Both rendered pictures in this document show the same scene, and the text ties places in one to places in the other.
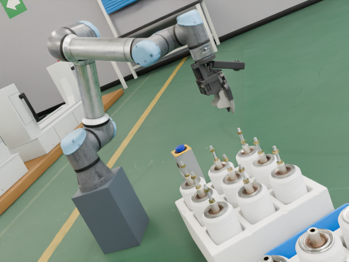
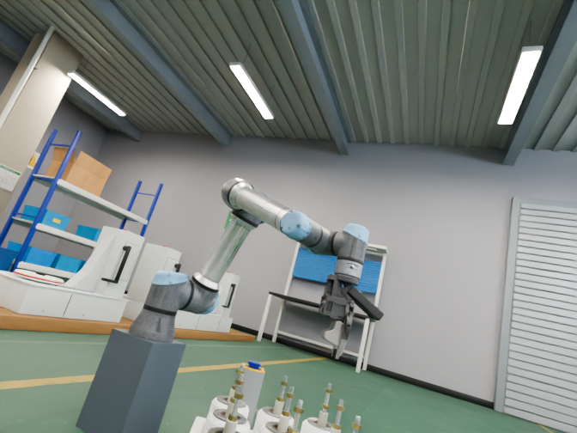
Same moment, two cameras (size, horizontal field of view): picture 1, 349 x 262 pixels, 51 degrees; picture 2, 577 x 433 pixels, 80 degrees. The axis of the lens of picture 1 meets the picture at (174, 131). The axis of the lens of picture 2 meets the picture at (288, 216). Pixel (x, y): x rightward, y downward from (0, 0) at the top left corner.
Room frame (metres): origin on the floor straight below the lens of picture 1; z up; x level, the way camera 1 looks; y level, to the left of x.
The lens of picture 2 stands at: (0.21, -0.09, 0.49)
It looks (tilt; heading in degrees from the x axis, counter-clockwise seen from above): 15 degrees up; 6
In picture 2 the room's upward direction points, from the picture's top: 15 degrees clockwise
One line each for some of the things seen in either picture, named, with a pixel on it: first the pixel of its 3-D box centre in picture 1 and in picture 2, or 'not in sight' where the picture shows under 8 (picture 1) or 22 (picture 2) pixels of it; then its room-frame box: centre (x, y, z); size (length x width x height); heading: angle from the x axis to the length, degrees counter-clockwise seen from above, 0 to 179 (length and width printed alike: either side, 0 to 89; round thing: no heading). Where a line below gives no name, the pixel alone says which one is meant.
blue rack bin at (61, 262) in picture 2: not in sight; (57, 261); (5.31, 3.61, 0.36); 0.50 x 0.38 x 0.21; 72
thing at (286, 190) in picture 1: (292, 196); not in sight; (0.97, -0.25, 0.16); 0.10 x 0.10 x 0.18
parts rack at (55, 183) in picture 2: not in sight; (88, 220); (5.52, 3.58, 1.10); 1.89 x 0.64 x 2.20; 161
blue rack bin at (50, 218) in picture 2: not in sight; (45, 218); (4.90, 3.76, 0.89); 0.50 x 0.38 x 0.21; 73
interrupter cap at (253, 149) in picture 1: (247, 152); (321, 424); (1.20, -0.21, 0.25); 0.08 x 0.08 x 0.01
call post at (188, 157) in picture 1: (196, 183); (238, 424); (1.34, 0.01, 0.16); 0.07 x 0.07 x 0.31; 9
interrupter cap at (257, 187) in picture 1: (250, 190); not in sight; (0.95, -0.13, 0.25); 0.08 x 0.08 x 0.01
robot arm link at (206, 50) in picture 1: (202, 51); (348, 271); (1.20, -0.19, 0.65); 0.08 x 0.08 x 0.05
